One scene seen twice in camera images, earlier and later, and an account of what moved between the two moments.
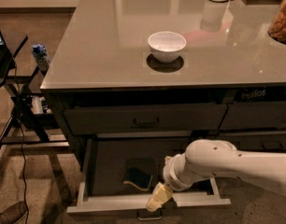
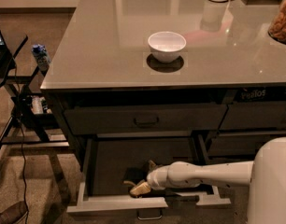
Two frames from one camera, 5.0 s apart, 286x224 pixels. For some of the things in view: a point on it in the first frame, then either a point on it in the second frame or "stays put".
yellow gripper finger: (160, 196) -> (142, 188)
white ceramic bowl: (166, 46) stays put
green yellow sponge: (139, 177) stays put
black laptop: (1, 50) stays put
